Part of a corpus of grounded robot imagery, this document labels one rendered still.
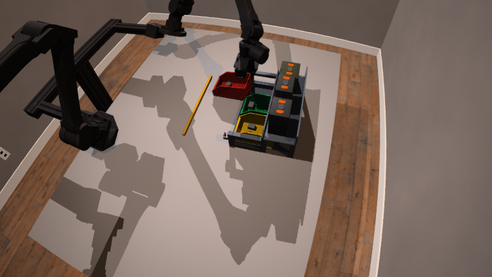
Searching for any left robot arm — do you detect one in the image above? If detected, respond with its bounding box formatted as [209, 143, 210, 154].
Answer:
[161, 0, 270, 79]

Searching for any red bin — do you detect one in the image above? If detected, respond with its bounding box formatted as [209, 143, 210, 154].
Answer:
[213, 72, 252, 99]

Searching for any green open bin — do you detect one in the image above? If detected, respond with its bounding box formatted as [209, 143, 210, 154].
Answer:
[241, 93, 271, 115]

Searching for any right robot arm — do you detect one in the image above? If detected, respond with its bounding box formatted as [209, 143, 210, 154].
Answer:
[0, 21, 111, 151]

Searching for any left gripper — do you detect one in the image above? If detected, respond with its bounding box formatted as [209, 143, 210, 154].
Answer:
[234, 54, 259, 81]

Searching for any dark grey shelf rack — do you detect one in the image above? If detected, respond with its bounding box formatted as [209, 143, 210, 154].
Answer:
[223, 67, 308, 158]

